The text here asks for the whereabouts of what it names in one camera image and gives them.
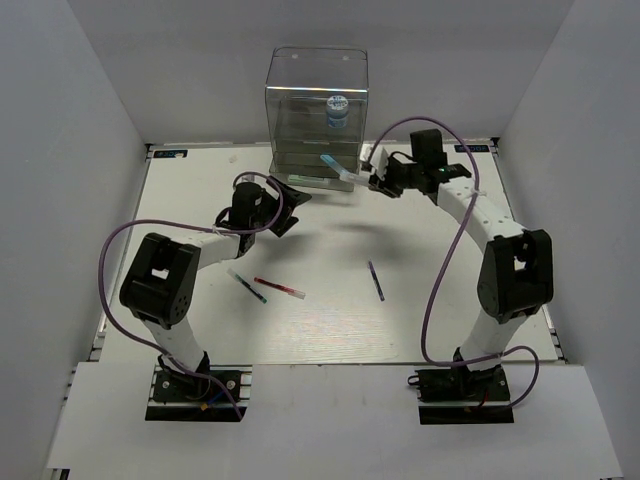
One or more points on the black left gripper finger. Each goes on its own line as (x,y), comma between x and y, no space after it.
(283,224)
(291,197)

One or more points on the clear acrylic drawer organizer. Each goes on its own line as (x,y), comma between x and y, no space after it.
(300,79)

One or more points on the green gel pen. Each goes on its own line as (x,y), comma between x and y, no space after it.
(247,285)

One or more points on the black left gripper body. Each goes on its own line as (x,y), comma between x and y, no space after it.
(268,208)

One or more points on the purple gel pen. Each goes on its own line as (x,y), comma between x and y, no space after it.
(376,281)

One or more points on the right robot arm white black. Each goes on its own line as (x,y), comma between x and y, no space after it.
(516,274)

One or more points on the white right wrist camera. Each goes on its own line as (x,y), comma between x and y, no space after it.
(375,161)

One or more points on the red gel pen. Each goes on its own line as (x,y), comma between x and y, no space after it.
(285,289)

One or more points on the cleaning gel jar blue label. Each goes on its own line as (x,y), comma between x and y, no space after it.
(337,110)

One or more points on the green highlighter marker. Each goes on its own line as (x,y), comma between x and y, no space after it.
(308,180)

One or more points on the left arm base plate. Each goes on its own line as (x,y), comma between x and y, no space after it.
(175,397)

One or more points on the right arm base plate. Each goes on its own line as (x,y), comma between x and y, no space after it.
(457,396)

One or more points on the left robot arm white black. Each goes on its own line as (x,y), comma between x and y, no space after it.
(159,286)

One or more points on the blue highlighter marker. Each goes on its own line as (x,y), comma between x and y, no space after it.
(344,174)

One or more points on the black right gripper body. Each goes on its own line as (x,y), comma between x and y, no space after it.
(399,176)

